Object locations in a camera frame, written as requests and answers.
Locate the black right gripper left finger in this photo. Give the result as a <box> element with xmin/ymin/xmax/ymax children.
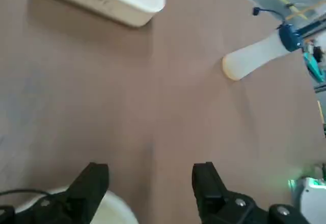
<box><xmin>0</xmin><ymin>162</ymin><xmax>110</xmax><ymax>224</ymax></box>

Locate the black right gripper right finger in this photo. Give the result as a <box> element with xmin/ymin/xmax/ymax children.
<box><xmin>191</xmin><ymin>161</ymin><xmax>310</xmax><ymax>224</ymax></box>

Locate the transparent sauce bottle blue cap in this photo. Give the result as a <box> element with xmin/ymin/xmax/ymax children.
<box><xmin>222</xmin><ymin>7</ymin><xmax>305</xmax><ymax>81</ymax></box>

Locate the white round plate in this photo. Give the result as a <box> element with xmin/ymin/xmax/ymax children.
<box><xmin>15</xmin><ymin>188</ymin><xmax>140</xmax><ymax>224</ymax></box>

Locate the teal plastic object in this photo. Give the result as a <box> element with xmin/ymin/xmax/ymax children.
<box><xmin>302</xmin><ymin>52</ymin><xmax>326</xmax><ymax>82</ymax></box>

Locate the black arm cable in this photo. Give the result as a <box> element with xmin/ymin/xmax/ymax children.
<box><xmin>0</xmin><ymin>188</ymin><xmax>49</xmax><ymax>197</ymax></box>

